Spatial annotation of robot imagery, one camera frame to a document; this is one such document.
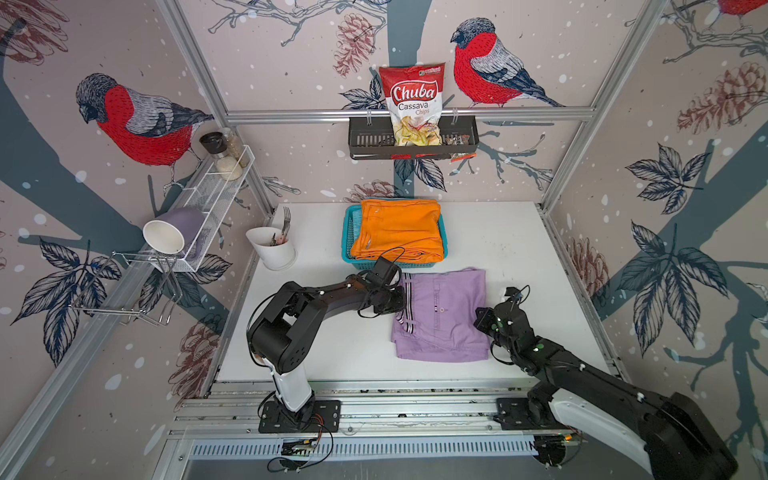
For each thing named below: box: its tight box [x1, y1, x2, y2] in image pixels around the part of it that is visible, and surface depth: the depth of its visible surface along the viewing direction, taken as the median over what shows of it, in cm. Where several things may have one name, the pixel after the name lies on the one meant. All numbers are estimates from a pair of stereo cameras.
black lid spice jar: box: [199, 131, 244, 181], surface depth 83 cm
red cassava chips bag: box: [378, 62, 445, 147], surface depth 83 cm
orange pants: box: [350, 199, 445, 262], surface depth 102 cm
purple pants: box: [391, 268, 490, 363], surface depth 89 cm
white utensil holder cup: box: [245, 226, 295, 271], surface depth 101 cm
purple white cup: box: [142, 208, 208, 255], surface depth 63 cm
